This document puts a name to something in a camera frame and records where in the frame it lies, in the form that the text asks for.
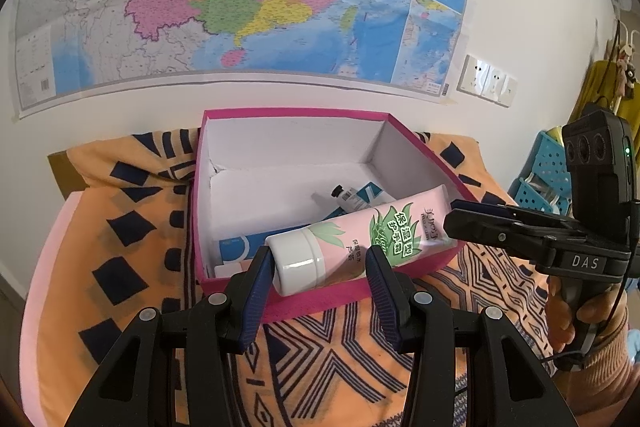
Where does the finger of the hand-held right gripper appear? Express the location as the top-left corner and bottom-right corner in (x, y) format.
(449, 200), (574, 229)
(442, 208), (567, 265)

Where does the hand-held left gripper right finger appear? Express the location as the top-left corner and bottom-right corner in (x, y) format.
(364, 246), (562, 427)

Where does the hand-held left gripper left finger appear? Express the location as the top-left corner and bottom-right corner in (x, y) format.
(65, 246), (275, 427)

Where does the dark blue carton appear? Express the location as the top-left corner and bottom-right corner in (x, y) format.
(218, 223), (306, 279)

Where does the pink cardboard box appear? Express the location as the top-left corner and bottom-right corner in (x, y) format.
(192, 108), (484, 326)

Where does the pink leaf print tube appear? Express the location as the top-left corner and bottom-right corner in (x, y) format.
(264, 186), (459, 297)

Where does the small white black-capped tube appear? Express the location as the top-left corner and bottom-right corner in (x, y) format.
(330, 184), (374, 213)

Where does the person's right forearm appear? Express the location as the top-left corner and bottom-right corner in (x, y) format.
(550, 307), (640, 427)

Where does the person's right hand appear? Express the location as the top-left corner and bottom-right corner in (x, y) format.
(544, 277), (629, 350)

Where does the blue plastic basket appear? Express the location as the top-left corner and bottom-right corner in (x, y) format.
(514, 131), (572, 219)

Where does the yellow hanging garment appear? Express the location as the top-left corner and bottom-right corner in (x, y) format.
(572, 59), (627, 124)

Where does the orange patterned blanket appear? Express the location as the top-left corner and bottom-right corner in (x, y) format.
(65, 129), (557, 427)

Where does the pink mattress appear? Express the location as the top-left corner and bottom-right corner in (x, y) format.
(22, 191), (87, 427)

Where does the wooden headboard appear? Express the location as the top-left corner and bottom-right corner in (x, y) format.
(47, 150), (84, 200)

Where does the black cable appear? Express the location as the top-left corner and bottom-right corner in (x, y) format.
(540, 227), (640, 364)

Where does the white wall socket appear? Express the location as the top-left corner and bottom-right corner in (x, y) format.
(458, 54), (484, 96)
(497, 74), (519, 108)
(479, 64), (504, 100)

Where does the wall coat rack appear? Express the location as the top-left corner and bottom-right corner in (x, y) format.
(594, 17), (640, 108)

